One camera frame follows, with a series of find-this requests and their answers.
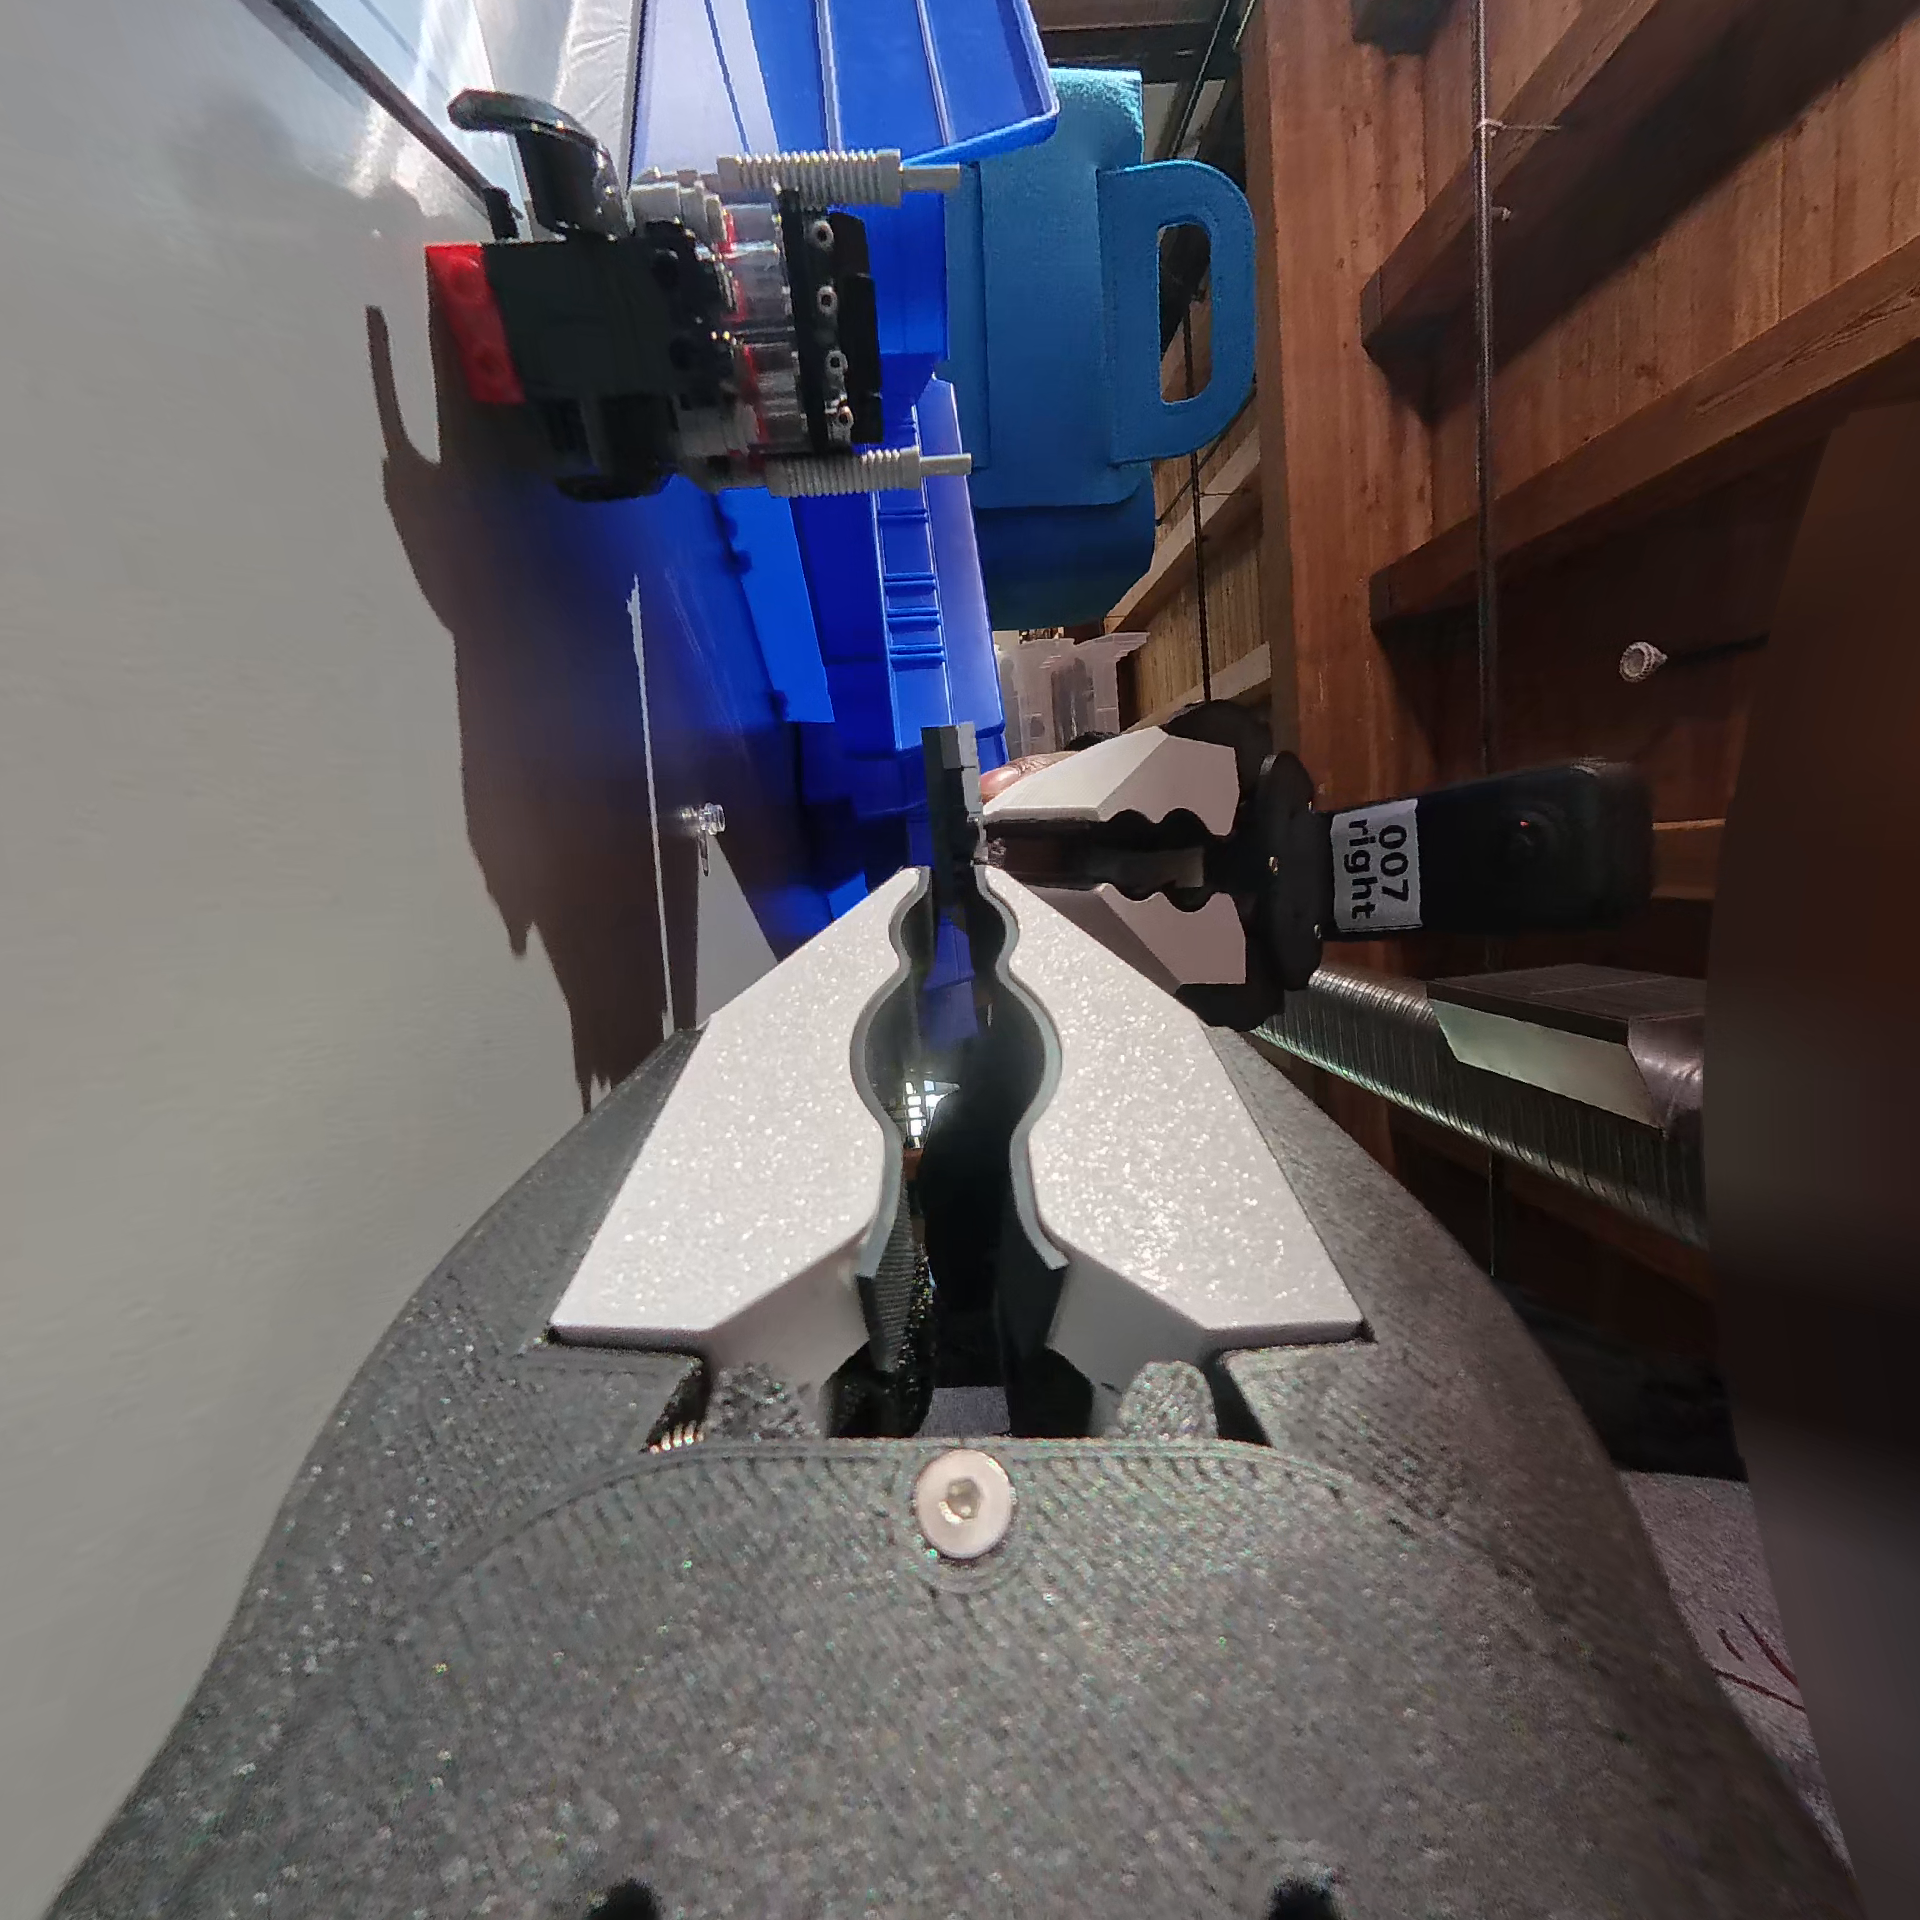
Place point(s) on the blue felt bag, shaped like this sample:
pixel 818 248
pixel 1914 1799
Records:
pixel 1048 344

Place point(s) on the white sprinkler head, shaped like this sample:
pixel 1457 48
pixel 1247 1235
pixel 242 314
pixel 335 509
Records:
pixel 1642 662

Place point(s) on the metal ventilation duct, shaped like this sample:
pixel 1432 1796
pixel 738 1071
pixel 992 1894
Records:
pixel 1500 1082

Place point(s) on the clear plastic storage box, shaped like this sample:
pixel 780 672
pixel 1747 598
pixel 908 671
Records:
pixel 1062 691

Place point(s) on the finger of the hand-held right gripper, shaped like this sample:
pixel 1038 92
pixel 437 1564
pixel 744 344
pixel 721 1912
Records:
pixel 1182 954
pixel 1108 782

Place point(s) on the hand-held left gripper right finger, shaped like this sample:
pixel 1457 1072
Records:
pixel 1182 1184

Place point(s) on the blue plastic bin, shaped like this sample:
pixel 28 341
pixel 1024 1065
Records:
pixel 901 75
pixel 868 796

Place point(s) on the black brick assembly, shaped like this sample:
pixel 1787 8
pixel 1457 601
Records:
pixel 951 811

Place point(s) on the person's right hand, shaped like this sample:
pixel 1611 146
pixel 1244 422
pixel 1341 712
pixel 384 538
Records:
pixel 1027 772

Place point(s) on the toy brick truck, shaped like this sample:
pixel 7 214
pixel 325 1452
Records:
pixel 630 329

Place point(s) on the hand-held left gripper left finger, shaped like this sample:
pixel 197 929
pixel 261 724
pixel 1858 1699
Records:
pixel 721 1184

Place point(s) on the clear round stud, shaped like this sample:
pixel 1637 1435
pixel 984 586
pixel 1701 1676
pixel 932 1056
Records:
pixel 701 829

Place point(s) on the black jacket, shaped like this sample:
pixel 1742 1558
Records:
pixel 1620 1382

